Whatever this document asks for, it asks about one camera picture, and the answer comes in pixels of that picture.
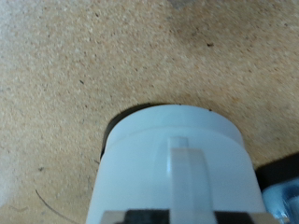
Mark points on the white ceramic mug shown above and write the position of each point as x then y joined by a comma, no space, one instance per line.
174,168

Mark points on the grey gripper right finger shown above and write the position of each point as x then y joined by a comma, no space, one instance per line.
246,218

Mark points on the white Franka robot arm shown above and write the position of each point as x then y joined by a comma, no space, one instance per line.
281,202

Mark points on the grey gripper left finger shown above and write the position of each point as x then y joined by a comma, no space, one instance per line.
137,217

